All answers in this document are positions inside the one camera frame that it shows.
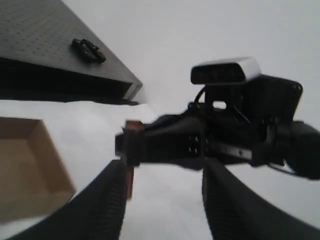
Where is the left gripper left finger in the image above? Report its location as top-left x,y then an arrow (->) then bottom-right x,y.
9,159 -> 129,240

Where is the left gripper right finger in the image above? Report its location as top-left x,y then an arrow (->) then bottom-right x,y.
201,157 -> 320,240

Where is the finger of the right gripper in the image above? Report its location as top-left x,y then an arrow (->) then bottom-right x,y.
114,113 -> 206,169

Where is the orange-red bolt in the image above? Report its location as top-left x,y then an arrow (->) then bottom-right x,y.
121,119 -> 145,201

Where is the cardboard box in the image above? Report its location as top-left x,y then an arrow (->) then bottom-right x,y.
0,116 -> 77,227

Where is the black clamp part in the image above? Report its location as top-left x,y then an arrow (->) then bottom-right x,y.
71,38 -> 107,64

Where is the metal bench with holes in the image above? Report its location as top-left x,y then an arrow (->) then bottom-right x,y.
0,0 -> 144,104

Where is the black camera cable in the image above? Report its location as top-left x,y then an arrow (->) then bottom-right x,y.
192,86 -> 208,110

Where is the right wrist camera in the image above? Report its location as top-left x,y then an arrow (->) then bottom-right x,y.
190,56 -> 262,86

